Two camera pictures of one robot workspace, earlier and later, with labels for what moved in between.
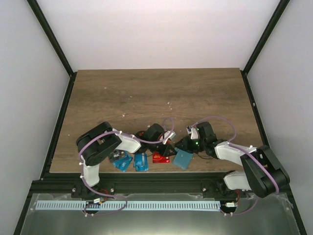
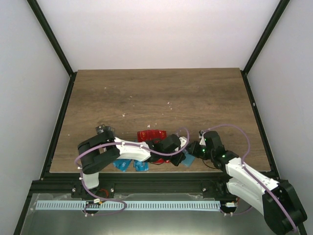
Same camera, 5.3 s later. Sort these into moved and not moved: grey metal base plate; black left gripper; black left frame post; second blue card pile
Moved: black left gripper
Not moved: grey metal base plate; black left frame post; second blue card pile
